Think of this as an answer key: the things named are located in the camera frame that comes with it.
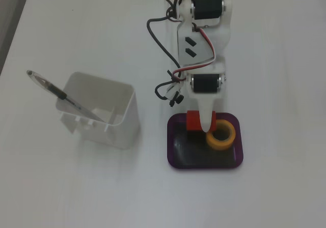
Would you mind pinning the white plastic pen holder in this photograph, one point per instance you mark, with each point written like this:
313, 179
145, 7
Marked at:
122, 134

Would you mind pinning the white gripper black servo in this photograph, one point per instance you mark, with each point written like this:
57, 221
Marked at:
205, 83

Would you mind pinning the red cube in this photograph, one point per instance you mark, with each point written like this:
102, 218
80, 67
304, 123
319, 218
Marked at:
192, 122

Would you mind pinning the black ballpoint pen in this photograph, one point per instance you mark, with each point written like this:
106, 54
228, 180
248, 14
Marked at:
58, 93

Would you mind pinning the purple metal tray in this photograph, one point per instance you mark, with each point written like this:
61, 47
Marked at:
203, 159

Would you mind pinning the yellow masking tape roll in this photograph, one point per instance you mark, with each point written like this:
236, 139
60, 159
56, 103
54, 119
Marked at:
229, 136

